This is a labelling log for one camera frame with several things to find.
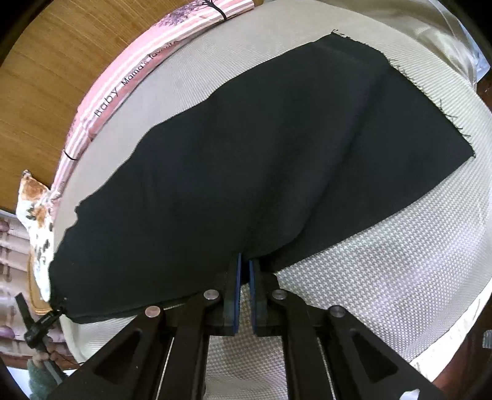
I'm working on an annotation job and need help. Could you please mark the wooden headboard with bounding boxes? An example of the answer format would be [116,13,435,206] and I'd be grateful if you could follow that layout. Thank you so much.
[0,0,195,216]

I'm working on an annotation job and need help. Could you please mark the pink striped blanket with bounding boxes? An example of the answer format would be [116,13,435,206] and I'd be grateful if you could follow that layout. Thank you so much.
[52,0,256,201]

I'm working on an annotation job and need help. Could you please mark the beige textured bed cover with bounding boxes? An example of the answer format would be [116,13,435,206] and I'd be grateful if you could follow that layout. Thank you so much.
[50,0,487,400]

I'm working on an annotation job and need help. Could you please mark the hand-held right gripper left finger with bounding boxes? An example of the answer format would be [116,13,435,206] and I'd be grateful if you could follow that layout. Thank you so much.
[63,252,244,400]

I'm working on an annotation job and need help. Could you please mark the floral pillow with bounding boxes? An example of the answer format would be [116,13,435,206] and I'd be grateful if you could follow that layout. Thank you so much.
[15,169,58,304]

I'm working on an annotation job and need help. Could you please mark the black pants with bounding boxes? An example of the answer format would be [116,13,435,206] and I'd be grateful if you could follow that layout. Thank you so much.
[48,31,477,324]

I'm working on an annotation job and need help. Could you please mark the person's left forearm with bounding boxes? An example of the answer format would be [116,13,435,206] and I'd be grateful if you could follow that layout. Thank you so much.
[26,352,64,400]

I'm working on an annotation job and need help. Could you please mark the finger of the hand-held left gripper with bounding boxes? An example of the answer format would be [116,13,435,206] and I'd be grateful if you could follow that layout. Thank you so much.
[14,292,67,385]

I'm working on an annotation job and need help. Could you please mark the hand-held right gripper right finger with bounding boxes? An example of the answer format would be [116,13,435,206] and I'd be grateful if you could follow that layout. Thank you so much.
[248,258,448,400]

